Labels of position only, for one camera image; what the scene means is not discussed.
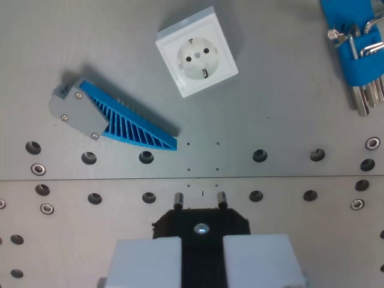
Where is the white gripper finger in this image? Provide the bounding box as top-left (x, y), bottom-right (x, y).
top-left (98, 236), bottom-right (184, 288)
top-left (223, 234), bottom-right (310, 288)

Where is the blue finned wedge grey cap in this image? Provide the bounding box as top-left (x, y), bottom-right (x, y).
top-left (48, 77), bottom-right (178, 151)

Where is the large silver hex key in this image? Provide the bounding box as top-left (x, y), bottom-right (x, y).
top-left (347, 25), bottom-right (370, 116)

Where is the medium silver hex key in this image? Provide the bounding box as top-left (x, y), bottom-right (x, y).
top-left (359, 41), bottom-right (384, 109)
top-left (364, 14), bottom-right (384, 103)

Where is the blue hex key holder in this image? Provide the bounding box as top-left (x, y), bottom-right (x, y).
top-left (319, 0), bottom-right (384, 88)

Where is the small silver hex key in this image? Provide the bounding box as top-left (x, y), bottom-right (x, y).
top-left (327, 29), bottom-right (346, 48)

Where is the white wall socket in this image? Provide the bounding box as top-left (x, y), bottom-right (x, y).
top-left (155, 5), bottom-right (239, 98)

